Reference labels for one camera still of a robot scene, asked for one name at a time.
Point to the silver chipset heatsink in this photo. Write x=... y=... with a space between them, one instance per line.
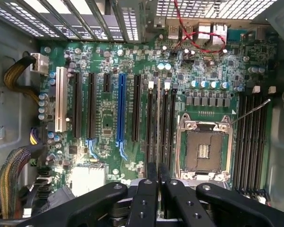
x=87 y=177

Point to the black RAM slot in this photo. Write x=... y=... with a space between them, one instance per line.
x=165 y=123
x=248 y=142
x=240 y=142
x=255 y=142
x=172 y=123
x=262 y=142
x=150 y=118

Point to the white PCI expansion slot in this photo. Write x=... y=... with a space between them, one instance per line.
x=60 y=99

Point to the short black expansion slot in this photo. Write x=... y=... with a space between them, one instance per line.
x=106 y=82

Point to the long black expansion slot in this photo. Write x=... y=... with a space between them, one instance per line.
x=91 y=106
x=77 y=106
x=136 y=106

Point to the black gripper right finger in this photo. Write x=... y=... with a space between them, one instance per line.
x=180 y=203

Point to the white power connector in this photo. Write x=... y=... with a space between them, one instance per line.
x=40 y=62

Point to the grey metal PC case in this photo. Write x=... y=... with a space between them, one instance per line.
x=11 y=113

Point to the thin metal locking lever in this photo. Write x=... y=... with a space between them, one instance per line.
x=251 y=111

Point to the silver rear port block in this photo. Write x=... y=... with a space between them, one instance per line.
x=198 y=30

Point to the blue expansion slot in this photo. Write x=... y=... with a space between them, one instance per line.
x=121 y=106

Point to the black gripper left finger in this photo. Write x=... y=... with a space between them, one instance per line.
x=142 y=203

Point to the green PC motherboard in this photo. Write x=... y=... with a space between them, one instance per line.
x=104 y=113

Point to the silver CPU socket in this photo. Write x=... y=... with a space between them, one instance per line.
x=204 y=146

